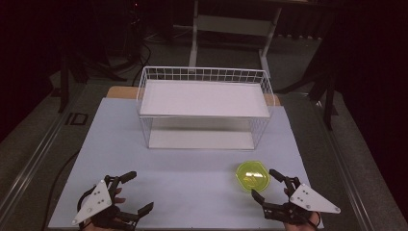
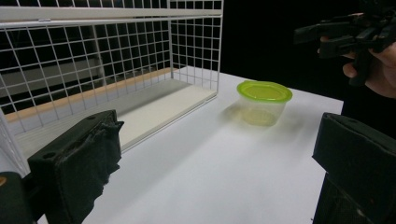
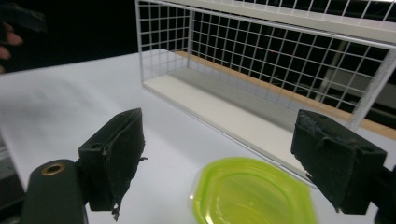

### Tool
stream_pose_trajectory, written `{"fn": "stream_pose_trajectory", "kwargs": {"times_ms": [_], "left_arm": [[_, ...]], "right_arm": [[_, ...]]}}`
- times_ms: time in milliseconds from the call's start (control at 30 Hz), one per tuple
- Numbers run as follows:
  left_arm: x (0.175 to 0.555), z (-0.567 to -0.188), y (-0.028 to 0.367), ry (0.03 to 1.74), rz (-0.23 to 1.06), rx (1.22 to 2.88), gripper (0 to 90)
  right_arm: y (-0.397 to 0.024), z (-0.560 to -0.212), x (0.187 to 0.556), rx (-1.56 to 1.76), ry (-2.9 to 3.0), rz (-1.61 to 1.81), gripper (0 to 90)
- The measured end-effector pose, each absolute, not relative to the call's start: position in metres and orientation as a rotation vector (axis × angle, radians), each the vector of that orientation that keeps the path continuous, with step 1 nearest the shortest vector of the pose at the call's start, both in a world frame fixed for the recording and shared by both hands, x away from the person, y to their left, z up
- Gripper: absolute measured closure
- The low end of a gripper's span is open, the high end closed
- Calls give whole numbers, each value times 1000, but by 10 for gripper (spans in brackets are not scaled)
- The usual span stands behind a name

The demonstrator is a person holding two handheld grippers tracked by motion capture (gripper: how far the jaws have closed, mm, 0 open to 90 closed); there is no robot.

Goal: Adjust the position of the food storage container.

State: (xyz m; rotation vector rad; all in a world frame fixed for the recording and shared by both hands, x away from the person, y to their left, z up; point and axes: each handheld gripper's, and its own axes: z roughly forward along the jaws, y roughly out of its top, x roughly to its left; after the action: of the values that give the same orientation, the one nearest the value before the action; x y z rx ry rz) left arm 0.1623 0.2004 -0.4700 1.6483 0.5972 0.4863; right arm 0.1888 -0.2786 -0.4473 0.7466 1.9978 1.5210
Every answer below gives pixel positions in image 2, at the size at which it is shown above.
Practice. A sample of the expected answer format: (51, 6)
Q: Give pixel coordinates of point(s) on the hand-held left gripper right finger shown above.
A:
(358, 161)

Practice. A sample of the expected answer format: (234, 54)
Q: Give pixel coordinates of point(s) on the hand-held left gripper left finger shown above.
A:
(74, 165)

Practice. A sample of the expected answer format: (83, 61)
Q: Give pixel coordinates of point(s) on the clear container with green lid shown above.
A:
(264, 93)

